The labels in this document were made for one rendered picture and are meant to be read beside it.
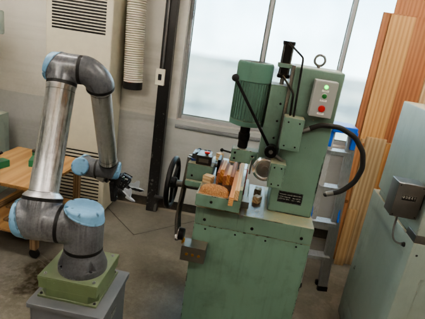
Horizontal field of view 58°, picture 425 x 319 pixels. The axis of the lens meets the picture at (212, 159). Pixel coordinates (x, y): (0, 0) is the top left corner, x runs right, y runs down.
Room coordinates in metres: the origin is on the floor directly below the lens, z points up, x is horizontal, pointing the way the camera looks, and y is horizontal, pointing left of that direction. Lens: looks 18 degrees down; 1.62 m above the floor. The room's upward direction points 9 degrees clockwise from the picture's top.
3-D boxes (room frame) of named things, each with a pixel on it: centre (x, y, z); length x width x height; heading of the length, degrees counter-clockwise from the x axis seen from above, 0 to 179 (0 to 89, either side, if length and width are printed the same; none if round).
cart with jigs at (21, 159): (2.53, 1.30, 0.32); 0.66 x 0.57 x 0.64; 173
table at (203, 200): (1.94, -0.03, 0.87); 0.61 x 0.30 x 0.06; 175
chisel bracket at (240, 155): (1.91, -0.16, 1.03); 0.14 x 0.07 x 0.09; 85
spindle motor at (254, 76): (1.92, -0.14, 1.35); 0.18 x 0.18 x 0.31
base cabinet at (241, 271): (1.91, -0.26, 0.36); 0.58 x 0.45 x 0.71; 85
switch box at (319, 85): (1.75, -0.45, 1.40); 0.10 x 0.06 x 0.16; 85
